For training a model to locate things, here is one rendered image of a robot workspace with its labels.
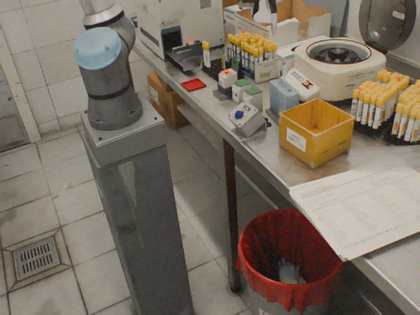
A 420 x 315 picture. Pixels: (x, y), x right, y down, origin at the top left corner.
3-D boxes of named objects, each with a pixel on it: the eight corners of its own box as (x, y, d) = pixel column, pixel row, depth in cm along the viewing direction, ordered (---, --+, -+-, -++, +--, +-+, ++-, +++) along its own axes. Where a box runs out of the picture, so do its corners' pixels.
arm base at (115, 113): (91, 136, 109) (80, 104, 103) (88, 108, 121) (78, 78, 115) (147, 122, 111) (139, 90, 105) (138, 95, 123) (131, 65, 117)
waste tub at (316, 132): (277, 145, 111) (278, 113, 106) (314, 128, 117) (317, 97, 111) (313, 170, 102) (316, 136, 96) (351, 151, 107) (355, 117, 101)
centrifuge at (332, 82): (273, 81, 142) (274, 46, 135) (348, 64, 149) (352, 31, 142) (308, 113, 123) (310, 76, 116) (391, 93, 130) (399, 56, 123)
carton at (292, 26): (234, 47, 170) (232, 10, 161) (292, 31, 179) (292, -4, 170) (268, 67, 151) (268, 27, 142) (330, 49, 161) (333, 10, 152)
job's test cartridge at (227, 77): (219, 89, 137) (217, 72, 134) (232, 85, 139) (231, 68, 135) (225, 94, 134) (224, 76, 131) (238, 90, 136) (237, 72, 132)
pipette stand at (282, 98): (265, 112, 126) (265, 82, 120) (286, 106, 128) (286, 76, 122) (280, 127, 118) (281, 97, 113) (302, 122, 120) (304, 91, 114)
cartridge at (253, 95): (243, 109, 128) (242, 89, 125) (256, 105, 130) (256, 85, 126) (250, 115, 125) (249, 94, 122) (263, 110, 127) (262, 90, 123)
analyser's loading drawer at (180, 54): (163, 53, 165) (160, 40, 162) (178, 49, 167) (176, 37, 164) (184, 70, 150) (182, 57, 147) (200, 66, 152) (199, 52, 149)
